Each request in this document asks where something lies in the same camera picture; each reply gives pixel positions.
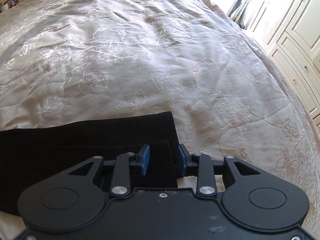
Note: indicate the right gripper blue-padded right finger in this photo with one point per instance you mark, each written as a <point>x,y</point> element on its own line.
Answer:
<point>184,161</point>

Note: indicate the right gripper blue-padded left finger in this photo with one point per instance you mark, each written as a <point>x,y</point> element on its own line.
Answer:
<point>142,159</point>

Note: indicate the black pants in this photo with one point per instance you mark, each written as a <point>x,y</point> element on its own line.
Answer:
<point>30,155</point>

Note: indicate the cream embroidered bedspread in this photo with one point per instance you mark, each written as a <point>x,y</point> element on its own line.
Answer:
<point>64,61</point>

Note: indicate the patterned window curtain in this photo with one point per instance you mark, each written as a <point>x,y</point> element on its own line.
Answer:
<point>238,12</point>

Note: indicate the cream wardrobe with drawers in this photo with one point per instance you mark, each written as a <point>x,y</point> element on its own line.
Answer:
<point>288,31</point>

